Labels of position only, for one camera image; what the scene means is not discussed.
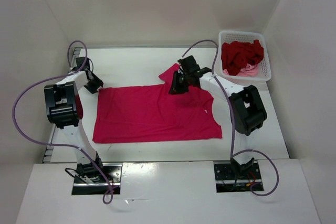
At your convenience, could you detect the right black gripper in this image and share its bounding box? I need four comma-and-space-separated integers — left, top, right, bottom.
169, 70, 191, 94

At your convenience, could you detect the magenta t shirt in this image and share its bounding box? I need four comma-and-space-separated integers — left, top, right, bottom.
93, 63, 222, 144

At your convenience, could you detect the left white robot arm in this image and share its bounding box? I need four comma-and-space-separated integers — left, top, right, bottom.
44, 57, 105, 183

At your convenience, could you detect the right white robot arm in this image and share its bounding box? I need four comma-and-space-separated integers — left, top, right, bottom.
169, 56, 267, 137

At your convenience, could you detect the dark red t shirt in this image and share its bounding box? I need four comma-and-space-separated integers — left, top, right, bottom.
221, 40, 265, 70

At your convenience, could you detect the light pink t shirt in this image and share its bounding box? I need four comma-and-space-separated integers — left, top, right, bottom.
223, 64, 259, 77

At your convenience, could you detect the white plastic basket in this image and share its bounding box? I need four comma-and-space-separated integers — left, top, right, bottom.
218, 30, 271, 81

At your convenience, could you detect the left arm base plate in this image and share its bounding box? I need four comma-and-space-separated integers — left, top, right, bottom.
65, 163, 122, 196

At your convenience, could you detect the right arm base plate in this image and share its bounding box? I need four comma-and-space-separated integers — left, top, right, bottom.
213, 161, 264, 193

